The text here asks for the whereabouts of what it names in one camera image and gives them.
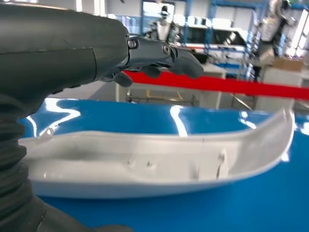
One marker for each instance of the red barrier belt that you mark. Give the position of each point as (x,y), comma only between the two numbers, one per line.
(217,84)

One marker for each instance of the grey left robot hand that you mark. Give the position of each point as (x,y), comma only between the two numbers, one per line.
(60,48)

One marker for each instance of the white table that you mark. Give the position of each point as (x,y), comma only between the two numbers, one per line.
(275,102)
(213,69)

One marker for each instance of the grey humanoid robot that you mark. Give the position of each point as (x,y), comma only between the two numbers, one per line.
(163,27)
(270,32)

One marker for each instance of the blue background rack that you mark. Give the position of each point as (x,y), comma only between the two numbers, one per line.
(209,19)

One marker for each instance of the brown cardboard box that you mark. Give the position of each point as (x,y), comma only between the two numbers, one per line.
(288,64)

